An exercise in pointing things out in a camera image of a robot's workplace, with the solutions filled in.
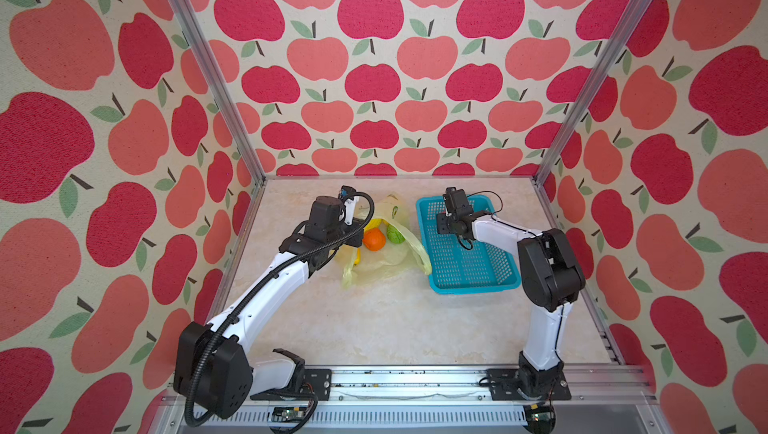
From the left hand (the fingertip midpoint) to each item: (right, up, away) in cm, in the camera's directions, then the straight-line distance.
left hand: (368, 224), depth 81 cm
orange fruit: (+1, -6, +17) cm, 18 cm away
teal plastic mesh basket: (+29, -14, +15) cm, 36 cm away
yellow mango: (-4, -13, +14) cm, 20 cm away
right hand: (+28, 0, +21) cm, 35 cm away
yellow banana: (+1, -1, +20) cm, 20 cm away
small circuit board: (-19, -46, -9) cm, 51 cm away
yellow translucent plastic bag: (-3, -15, +15) cm, 21 cm away
